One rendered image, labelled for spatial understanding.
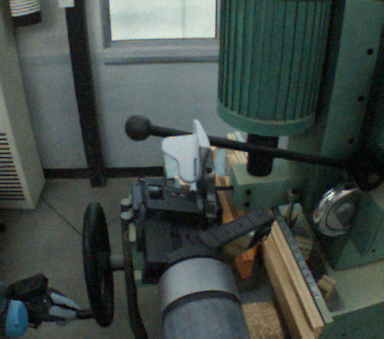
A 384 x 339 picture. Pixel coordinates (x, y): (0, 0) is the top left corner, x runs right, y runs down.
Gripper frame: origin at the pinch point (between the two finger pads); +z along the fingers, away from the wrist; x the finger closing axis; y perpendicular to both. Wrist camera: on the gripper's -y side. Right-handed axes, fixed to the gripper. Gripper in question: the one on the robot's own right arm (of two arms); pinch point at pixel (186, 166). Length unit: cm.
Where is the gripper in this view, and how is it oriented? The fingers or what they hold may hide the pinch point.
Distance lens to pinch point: 53.0
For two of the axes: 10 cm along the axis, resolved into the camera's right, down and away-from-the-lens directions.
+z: -1.5, -5.2, 8.4
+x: -2.5, 8.4, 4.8
